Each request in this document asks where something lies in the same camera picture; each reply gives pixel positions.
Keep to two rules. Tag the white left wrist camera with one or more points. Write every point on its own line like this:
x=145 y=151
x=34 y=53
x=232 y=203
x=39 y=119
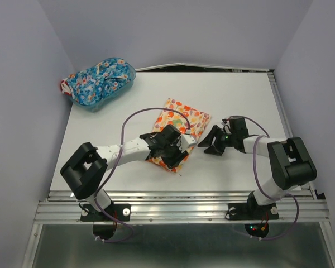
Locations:
x=187 y=141

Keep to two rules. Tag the red and white floral skirt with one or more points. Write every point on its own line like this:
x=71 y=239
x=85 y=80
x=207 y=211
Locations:
x=66 y=89

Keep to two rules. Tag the orange tulip print skirt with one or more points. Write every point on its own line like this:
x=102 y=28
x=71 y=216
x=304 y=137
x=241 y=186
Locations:
x=198 y=119

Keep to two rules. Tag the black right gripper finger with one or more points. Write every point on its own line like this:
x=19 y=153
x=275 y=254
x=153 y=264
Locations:
x=208 y=140
x=216 y=149

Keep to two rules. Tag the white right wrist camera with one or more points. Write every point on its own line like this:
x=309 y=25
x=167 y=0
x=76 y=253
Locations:
x=226 y=126

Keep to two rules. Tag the blue floral print skirt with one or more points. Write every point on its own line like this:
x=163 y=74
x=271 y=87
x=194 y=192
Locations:
x=100 y=83

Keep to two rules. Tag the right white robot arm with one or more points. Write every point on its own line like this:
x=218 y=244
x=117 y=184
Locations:
x=290 y=161

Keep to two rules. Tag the translucent blue plastic bin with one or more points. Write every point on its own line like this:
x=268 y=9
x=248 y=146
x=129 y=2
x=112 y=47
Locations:
x=106 y=97

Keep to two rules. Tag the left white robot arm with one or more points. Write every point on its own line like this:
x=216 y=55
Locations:
x=85 y=169

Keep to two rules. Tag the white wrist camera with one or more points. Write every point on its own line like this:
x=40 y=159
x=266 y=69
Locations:
x=226 y=126
x=187 y=141

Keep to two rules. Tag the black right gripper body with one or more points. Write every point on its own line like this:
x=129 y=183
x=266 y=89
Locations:
x=227 y=139

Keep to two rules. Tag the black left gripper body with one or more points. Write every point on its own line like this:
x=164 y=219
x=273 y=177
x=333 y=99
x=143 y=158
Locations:
x=170 y=149

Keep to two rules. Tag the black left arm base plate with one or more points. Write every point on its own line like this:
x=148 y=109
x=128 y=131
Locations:
x=119 y=211

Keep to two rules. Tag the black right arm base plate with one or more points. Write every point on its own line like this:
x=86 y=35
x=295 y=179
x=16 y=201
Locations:
x=246 y=213

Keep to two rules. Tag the aluminium rail frame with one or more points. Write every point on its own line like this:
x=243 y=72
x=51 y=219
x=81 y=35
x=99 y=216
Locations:
x=179 y=218

